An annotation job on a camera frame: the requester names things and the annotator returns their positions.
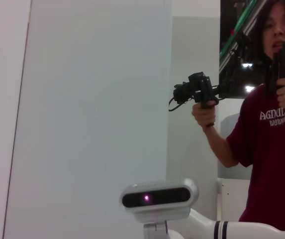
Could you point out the person right hand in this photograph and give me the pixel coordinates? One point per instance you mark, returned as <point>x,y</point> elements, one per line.
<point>205,115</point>

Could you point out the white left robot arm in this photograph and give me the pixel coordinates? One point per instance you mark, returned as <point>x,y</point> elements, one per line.
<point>207,224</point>

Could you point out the person right forearm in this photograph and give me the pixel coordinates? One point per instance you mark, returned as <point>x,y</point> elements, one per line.
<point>219,147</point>

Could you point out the person torso maroon t-shirt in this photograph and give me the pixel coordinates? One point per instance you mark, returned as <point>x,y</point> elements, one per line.
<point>269,161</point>

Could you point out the person head dark hair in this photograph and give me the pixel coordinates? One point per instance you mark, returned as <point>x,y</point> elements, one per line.
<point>276,25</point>

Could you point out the white cabinet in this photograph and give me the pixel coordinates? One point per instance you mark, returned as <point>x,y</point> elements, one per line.
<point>234,199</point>

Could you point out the dark window panel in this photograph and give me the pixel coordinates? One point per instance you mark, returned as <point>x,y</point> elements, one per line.
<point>225,20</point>

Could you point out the silver black head camera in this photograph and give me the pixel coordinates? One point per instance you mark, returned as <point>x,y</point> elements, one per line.
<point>157,199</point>

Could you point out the silver head camera mount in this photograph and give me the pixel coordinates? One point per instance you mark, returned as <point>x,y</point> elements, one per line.
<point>154,230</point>

